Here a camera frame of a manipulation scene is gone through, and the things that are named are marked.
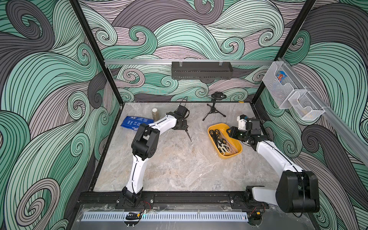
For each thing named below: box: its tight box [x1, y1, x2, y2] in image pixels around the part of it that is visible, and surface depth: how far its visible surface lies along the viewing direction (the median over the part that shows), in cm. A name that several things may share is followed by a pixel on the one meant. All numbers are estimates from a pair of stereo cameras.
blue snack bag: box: [120, 115, 155, 131], surface depth 108 cm
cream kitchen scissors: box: [217, 139, 231, 155], surface depth 92 cm
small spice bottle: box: [151, 107, 160, 122], surface depth 106 cm
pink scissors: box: [224, 138, 239, 154], surface depth 94 cm
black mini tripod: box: [202, 91, 227, 122], surface depth 92 cm
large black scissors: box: [208, 129, 220, 153], surface depth 100 cm
